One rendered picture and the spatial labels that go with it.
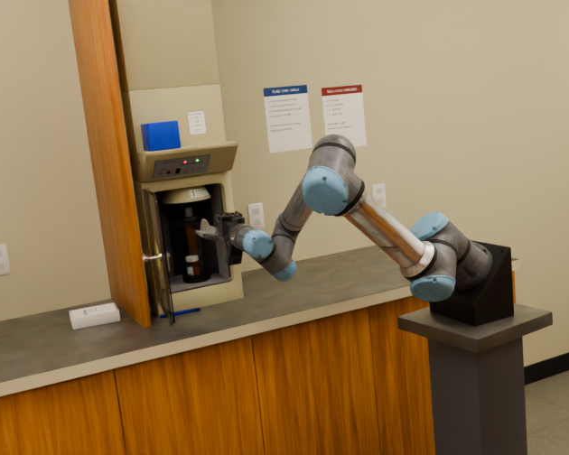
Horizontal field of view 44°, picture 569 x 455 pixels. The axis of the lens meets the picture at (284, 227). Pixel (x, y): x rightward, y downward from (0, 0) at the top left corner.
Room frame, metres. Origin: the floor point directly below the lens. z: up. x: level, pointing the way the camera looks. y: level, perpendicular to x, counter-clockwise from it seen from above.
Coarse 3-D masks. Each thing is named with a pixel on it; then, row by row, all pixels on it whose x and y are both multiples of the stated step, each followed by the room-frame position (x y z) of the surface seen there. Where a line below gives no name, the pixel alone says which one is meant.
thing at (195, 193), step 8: (168, 192) 2.44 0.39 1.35; (176, 192) 2.42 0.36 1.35; (184, 192) 2.42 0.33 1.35; (192, 192) 2.42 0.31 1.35; (200, 192) 2.44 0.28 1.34; (208, 192) 2.49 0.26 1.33; (168, 200) 2.43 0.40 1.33; (176, 200) 2.41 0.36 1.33; (184, 200) 2.41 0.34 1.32; (192, 200) 2.41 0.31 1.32
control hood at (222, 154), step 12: (204, 144) 2.35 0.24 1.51; (216, 144) 2.33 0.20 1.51; (228, 144) 2.34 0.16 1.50; (144, 156) 2.25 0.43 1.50; (156, 156) 2.24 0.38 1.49; (168, 156) 2.26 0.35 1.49; (180, 156) 2.29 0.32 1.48; (216, 156) 2.36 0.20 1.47; (228, 156) 2.38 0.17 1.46; (144, 168) 2.26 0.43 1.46; (216, 168) 2.40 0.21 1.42; (228, 168) 2.42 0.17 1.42; (144, 180) 2.30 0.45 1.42; (156, 180) 2.33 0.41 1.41
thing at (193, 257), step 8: (200, 224) 2.47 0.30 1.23; (184, 232) 2.45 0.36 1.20; (192, 232) 2.45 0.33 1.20; (184, 240) 2.45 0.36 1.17; (192, 240) 2.45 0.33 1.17; (200, 240) 2.46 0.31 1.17; (184, 248) 2.46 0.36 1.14; (192, 248) 2.45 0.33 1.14; (200, 248) 2.46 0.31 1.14; (184, 256) 2.46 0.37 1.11; (192, 256) 2.45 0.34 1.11; (200, 256) 2.46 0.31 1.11; (184, 264) 2.46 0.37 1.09; (192, 264) 2.45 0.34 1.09; (200, 264) 2.46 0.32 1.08; (184, 272) 2.47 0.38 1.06; (192, 272) 2.45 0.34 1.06; (200, 272) 2.45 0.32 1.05
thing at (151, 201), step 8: (152, 192) 2.12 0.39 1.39; (152, 200) 2.08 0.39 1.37; (152, 208) 2.11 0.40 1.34; (152, 216) 2.15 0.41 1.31; (152, 224) 2.19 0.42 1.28; (152, 232) 2.23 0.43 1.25; (160, 232) 2.02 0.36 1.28; (152, 240) 2.27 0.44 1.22; (160, 240) 2.02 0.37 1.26; (160, 248) 2.03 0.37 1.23; (160, 264) 2.09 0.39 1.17; (160, 272) 2.13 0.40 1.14; (160, 280) 2.16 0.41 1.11; (160, 288) 2.20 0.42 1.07; (168, 288) 2.02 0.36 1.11; (160, 296) 2.24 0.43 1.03; (168, 296) 2.02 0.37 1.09; (160, 304) 2.28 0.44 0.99; (168, 304) 2.02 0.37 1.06; (168, 312) 2.04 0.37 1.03; (168, 320) 2.07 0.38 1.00
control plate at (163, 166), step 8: (168, 160) 2.27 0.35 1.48; (176, 160) 2.29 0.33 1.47; (184, 160) 2.31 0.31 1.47; (192, 160) 2.32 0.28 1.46; (200, 160) 2.33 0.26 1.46; (208, 160) 2.35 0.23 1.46; (160, 168) 2.29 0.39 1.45; (168, 168) 2.30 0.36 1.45; (176, 168) 2.32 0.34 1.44; (184, 168) 2.33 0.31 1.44; (160, 176) 2.31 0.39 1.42; (168, 176) 2.33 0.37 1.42
